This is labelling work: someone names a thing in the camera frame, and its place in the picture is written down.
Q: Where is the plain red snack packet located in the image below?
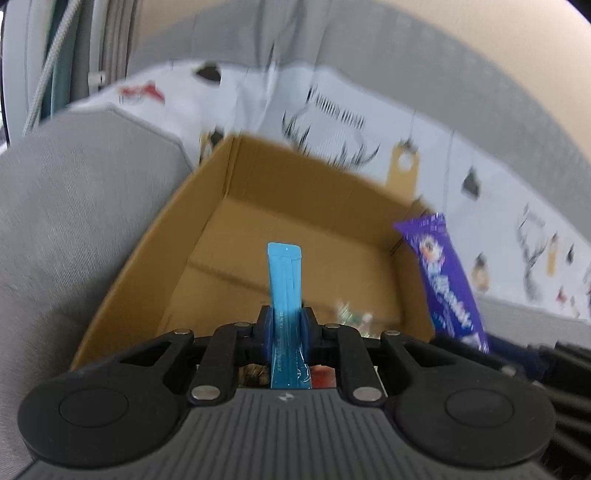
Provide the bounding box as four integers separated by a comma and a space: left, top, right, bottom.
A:
309, 364, 339, 391

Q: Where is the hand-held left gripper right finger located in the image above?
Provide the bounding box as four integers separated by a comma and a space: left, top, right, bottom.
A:
300, 306, 485, 407

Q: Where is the grey curtain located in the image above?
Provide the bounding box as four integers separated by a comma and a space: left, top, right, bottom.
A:
46, 0, 145, 114

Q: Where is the large purple chocolate bar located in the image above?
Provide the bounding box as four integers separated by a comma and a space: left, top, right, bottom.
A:
393, 212, 490, 354

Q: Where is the printed grey bed sheet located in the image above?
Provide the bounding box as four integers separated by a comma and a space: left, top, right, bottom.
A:
0, 0, 591, 480

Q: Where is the dark brown snack packet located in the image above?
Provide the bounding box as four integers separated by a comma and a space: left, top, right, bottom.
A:
238, 363, 271, 388

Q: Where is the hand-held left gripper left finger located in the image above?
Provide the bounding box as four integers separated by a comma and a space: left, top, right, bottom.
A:
83, 305, 278, 408

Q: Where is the blue stick packet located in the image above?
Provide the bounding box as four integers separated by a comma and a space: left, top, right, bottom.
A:
267, 241, 315, 391

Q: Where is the braided steamer hose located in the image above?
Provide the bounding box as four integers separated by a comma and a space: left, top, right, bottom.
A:
22, 0, 80, 137

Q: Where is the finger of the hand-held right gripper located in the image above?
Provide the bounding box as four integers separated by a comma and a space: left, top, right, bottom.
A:
482, 333, 557, 385

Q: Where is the clear wrapped candy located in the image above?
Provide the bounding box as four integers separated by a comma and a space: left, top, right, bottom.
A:
335, 300, 375, 334

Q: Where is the cardboard box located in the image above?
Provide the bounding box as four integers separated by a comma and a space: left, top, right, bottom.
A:
69, 133, 437, 372

